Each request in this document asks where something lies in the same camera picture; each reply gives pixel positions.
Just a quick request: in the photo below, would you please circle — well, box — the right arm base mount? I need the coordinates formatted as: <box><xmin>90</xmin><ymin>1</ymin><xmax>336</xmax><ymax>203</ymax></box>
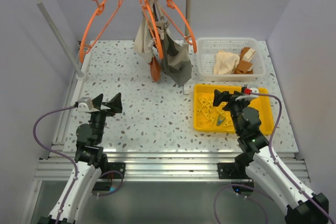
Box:
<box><xmin>217</xmin><ymin>163</ymin><xmax>254</xmax><ymax>196</ymax></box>

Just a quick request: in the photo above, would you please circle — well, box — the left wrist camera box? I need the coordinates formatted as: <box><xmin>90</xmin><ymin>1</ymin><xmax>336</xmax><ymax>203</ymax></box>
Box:
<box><xmin>75</xmin><ymin>97</ymin><xmax>94</xmax><ymax>113</ymax></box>

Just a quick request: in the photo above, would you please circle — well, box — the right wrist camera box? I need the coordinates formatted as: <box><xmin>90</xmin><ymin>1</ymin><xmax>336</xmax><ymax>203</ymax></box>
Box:
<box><xmin>235</xmin><ymin>84</ymin><xmax>259</xmax><ymax>101</ymax></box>

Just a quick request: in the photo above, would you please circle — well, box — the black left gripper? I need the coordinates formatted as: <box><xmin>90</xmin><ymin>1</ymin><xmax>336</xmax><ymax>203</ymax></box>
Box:
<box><xmin>89</xmin><ymin>93</ymin><xmax>122</xmax><ymax>143</ymax></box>

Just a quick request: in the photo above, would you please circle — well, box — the pile of cream clothespins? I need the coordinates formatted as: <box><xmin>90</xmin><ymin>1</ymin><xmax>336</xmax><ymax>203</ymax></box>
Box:
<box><xmin>194</xmin><ymin>98</ymin><xmax>233</xmax><ymax>128</ymax></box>

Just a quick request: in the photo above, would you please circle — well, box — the beige hanging underwear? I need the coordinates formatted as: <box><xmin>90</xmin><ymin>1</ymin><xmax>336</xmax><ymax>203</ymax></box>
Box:
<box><xmin>133</xmin><ymin>17</ymin><xmax>154</xmax><ymax>65</ymax></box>

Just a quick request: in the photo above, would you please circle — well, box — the brown and cream underwear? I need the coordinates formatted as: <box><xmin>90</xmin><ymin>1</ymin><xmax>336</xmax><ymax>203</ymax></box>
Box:
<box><xmin>234</xmin><ymin>47</ymin><xmax>256</xmax><ymax>74</ymax></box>

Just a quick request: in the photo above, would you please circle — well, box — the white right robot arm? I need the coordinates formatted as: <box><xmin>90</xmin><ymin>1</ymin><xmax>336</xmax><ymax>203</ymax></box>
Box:
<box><xmin>213</xmin><ymin>86</ymin><xmax>334</xmax><ymax>223</ymax></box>

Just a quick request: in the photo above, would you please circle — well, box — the wooden clip hanger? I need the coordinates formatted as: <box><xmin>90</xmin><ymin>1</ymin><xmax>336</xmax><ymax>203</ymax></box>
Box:
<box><xmin>150</xmin><ymin>0</ymin><xmax>169</xmax><ymax>32</ymax></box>

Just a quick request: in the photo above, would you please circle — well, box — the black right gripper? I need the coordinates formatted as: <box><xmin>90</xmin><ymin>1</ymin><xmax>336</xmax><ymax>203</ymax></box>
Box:
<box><xmin>213</xmin><ymin>90</ymin><xmax>250</xmax><ymax>135</ymax></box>

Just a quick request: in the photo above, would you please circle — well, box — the white plastic basket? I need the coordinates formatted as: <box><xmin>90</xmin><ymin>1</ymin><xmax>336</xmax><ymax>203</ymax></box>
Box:
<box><xmin>196</xmin><ymin>37</ymin><xmax>266</xmax><ymax>81</ymax></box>

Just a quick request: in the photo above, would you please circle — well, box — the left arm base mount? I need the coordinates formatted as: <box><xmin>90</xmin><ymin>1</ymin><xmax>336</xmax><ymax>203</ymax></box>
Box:
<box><xmin>93</xmin><ymin>162</ymin><xmax>125</xmax><ymax>195</ymax></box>

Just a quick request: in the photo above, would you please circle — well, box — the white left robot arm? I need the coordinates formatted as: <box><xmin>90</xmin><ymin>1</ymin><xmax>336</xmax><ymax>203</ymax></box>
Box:
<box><xmin>33</xmin><ymin>93</ymin><xmax>125</xmax><ymax>223</ymax></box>

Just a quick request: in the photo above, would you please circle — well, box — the aluminium rail frame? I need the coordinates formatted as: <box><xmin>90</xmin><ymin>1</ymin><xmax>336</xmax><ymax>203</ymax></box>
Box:
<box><xmin>35</xmin><ymin>40</ymin><xmax>310</xmax><ymax>184</ymax></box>

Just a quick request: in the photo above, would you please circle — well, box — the orange hanging underwear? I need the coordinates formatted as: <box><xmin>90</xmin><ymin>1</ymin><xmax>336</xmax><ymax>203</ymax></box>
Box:
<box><xmin>149</xmin><ymin>57</ymin><xmax>161</xmax><ymax>82</ymax></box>

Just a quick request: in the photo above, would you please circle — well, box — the orange hanger with clothes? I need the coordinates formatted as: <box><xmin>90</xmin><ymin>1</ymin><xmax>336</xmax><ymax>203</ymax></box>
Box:
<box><xmin>139</xmin><ymin>0</ymin><xmax>164</xmax><ymax>59</ymax></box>

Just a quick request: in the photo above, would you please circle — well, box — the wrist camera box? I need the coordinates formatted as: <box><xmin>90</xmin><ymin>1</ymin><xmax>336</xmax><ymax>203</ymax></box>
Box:
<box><xmin>75</xmin><ymin>97</ymin><xmax>94</xmax><ymax>113</ymax></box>
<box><xmin>235</xmin><ymin>84</ymin><xmax>259</xmax><ymax>101</ymax></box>

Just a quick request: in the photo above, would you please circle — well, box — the yellow plastic tray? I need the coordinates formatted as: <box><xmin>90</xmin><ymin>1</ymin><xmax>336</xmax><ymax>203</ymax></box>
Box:
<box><xmin>193</xmin><ymin>84</ymin><xmax>274</xmax><ymax>135</ymax></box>

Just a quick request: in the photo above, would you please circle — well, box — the grey hanging underwear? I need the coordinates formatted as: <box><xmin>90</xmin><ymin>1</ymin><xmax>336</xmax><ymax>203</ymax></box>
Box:
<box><xmin>161</xmin><ymin>27</ymin><xmax>192</xmax><ymax>86</ymax></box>

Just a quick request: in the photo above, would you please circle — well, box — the teal clothespin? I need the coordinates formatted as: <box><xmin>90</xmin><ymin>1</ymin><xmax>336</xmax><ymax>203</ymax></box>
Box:
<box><xmin>216</xmin><ymin>115</ymin><xmax>226</xmax><ymax>126</ymax></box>

